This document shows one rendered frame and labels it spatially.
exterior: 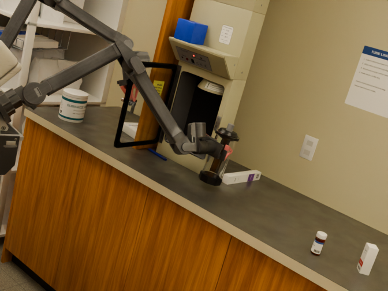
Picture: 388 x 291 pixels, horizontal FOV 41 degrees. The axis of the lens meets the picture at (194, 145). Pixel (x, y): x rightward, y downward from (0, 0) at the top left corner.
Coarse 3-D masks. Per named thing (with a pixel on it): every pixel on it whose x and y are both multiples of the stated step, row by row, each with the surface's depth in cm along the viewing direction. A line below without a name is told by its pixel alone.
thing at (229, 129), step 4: (228, 124) 218; (232, 124) 219; (220, 128) 219; (224, 128) 220; (228, 128) 218; (232, 128) 218; (224, 132) 216; (228, 132) 216; (232, 132) 218; (232, 136) 216; (236, 136) 218
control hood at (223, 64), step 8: (176, 40) 229; (184, 48) 229; (192, 48) 225; (200, 48) 221; (208, 48) 225; (176, 56) 239; (208, 56) 221; (216, 56) 217; (224, 56) 214; (232, 56) 220; (192, 64) 235; (216, 64) 222; (224, 64) 218; (232, 64) 221; (216, 72) 227; (224, 72) 223; (232, 72) 223
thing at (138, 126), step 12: (156, 72) 232; (168, 72) 238; (156, 84) 235; (168, 84) 242; (132, 96) 225; (144, 108) 234; (120, 120) 224; (132, 120) 231; (144, 120) 238; (156, 120) 245; (132, 132) 234; (144, 132) 241; (156, 132) 249
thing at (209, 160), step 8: (216, 136) 219; (224, 144) 216; (232, 144) 217; (208, 160) 220; (216, 160) 218; (208, 168) 220; (216, 168) 219; (224, 168) 221; (208, 176) 220; (216, 176) 220
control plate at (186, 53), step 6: (180, 48) 231; (180, 54) 235; (186, 54) 231; (192, 54) 228; (198, 54) 225; (186, 60) 235; (198, 60) 229; (204, 60) 225; (204, 66) 229; (210, 66) 226
